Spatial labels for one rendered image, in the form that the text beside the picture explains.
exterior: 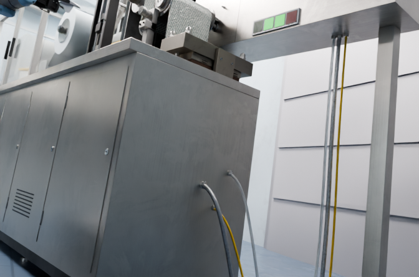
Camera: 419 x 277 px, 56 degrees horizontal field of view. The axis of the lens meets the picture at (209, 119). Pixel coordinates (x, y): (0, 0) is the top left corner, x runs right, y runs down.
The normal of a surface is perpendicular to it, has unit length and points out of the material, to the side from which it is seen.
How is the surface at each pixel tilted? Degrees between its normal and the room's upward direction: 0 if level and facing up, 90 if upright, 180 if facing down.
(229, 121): 90
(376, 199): 90
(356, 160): 90
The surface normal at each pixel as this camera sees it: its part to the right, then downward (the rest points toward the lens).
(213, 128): 0.67, -0.04
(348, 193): -0.87, -0.20
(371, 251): -0.73, -0.22
